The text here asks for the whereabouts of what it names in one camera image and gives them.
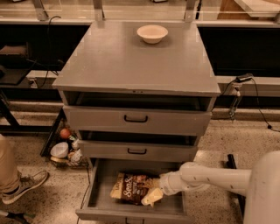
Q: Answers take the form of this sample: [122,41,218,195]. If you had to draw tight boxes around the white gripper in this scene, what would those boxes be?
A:
[141,171,186,207]

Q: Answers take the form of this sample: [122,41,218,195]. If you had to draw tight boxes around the brown chip bag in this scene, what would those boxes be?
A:
[110,172,162,206]

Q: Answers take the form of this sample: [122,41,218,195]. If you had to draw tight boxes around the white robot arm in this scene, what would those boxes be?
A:
[142,150,280,224]

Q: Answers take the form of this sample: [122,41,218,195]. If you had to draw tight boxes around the grey middle drawer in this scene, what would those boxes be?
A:
[79,140,198,163]

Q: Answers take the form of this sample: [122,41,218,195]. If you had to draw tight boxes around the grey drawer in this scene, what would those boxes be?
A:
[76,158,194,224]
[79,140,198,163]
[63,106,212,136]

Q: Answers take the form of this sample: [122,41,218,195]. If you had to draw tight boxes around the grey bottom drawer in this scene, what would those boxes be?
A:
[76,158,194,224]

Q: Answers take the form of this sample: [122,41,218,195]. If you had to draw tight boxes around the grey top drawer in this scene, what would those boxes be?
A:
[63,106,212,136]

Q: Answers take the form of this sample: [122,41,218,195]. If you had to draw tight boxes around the grey drawer cabinet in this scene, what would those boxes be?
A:
[53,21,220,148]

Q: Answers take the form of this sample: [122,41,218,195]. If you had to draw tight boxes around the white bowl on counter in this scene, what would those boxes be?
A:
[136,24,168,44]

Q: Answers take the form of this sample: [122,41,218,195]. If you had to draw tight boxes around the black metal bar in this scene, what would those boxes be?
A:
[227,154,246,216]

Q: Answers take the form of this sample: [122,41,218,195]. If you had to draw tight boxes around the white bowl in basket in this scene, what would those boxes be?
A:
[50,142,68,158]

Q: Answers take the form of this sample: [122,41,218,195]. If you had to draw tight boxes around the red apple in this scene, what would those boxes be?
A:
[59,129,71,139]

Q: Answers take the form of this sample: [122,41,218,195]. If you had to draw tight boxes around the khaki trouser leg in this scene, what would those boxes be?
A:
[0,135,20,193]

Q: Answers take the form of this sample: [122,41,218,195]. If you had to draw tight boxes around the black power adapter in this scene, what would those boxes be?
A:
[235,73,253,83]

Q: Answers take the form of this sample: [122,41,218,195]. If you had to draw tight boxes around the wire basket of items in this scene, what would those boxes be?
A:
[50,128,88,169]

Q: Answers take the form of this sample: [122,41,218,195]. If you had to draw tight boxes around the black cable on floor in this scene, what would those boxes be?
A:
[250,78,280,133]

